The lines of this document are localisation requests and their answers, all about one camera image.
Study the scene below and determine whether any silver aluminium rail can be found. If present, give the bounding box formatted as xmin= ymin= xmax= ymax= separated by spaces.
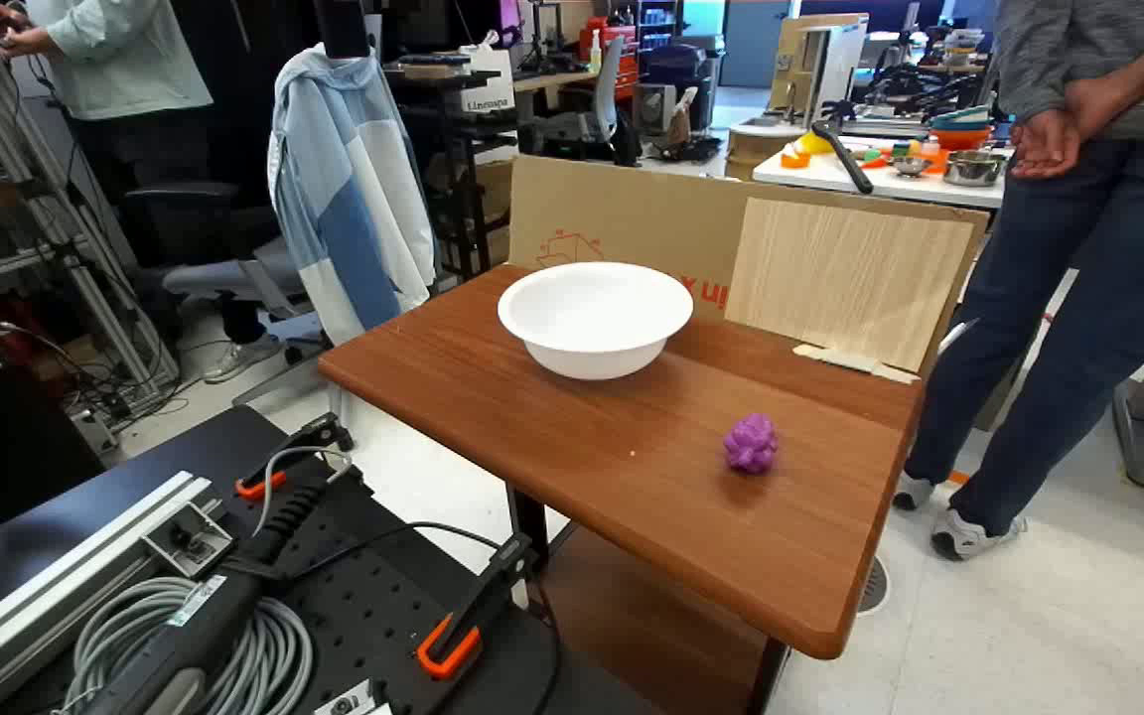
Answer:
xmin=0 ymin=468 xmax=222 ymax=709

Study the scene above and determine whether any white plastic bowl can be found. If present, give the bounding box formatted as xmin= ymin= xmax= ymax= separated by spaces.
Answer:
xmin=494 ymin=260 xmax=698 ymax=387

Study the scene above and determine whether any person in blue jeans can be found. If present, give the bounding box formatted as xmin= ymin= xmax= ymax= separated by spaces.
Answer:
xmin=888 ymin=0 xmax=1144 ymax=540

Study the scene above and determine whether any purple toy grape bunch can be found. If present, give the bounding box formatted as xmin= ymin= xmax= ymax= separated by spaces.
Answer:
xmin=724 ymin=408 xmax=784 ymax=480

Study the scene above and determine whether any yellow toy object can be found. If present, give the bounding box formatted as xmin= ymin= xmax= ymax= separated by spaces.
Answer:
xmin=777 ymin=129 xmax=837 ymax=174

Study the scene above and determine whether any person in pale green shirt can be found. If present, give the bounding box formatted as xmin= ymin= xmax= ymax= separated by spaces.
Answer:
xmin=0 ymin=0 xmax=220 ymax=129

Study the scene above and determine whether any small metal bowl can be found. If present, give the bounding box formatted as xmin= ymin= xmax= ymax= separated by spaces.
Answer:
xmin=942 ymin=151 xmax=1009 ymax=191

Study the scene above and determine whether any aluminium profile frame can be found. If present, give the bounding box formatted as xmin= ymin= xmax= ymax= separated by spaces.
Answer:
xmin=0 ymin=0 xmax=188 ymax=404

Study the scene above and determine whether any orange bowl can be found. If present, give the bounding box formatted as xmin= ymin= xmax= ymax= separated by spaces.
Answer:
xmin=924 ymin=110 xmax=1001 ymax=159

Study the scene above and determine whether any upright cardboard box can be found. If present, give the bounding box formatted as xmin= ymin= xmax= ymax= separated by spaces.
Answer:
xmin=765 ymin=14 xmax=874 ymax=133

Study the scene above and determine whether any thick black cable hose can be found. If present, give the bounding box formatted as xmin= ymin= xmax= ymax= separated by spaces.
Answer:
xmin=78 ymin=468 xmax=365 ymax=715

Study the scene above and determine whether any light plywood board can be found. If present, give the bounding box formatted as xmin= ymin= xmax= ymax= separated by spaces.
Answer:
xmin=724 ymin=184 xmax=991 ymax=390

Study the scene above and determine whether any white grey sneaker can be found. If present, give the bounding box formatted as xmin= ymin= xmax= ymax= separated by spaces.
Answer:
xmin=924 ymin=506 xmax=1029 ymax=566
xmin=888 ymin=464 xmax=942 ymax=518

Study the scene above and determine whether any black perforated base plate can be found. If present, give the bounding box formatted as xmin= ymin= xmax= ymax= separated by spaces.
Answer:
xmin=0 ymin=403 xmax=633 ymax=715

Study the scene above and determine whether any black table leg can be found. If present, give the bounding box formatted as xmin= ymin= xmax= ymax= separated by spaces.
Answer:
xmin=506 ymin=485 xmax=557 ymax=575

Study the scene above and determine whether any grey office chair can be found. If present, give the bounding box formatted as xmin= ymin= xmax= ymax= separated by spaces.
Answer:
xmin=119 ymin=174 xmax=339 ymax=364

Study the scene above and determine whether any bystander bare hand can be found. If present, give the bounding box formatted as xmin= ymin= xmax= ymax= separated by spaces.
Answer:
xmin=1006 ymin=73 xmax=1140 ymax=184

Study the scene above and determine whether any brown cardboard box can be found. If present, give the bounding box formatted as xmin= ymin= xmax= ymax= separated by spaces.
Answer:
xmin=506 ymin=155 xmax=752 ymax=319

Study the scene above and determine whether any white background table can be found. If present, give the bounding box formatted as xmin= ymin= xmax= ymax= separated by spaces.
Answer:
xmin=752 ymin=129 xmax=1011 ymax=216

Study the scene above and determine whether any blue white jacket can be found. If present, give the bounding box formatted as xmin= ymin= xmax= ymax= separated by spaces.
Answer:
xmin=265 ymin=44 xmax=441 ymax=351

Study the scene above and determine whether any black orange bar clamp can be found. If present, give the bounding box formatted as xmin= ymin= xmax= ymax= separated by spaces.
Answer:
xmin=412 ymin=534 xmax=537 ymax=689
xmin=229 ymin=408 xmax=356 ymax=509

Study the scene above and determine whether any black remote shaped object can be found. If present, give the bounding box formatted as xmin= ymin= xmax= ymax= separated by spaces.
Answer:
xmin=806 ymin=118 xmax=878 ymax=200

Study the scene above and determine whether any grey coiled cable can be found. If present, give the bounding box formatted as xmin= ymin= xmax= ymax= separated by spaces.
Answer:
xmin=59 ymin=572 xmax=319 ymax=715

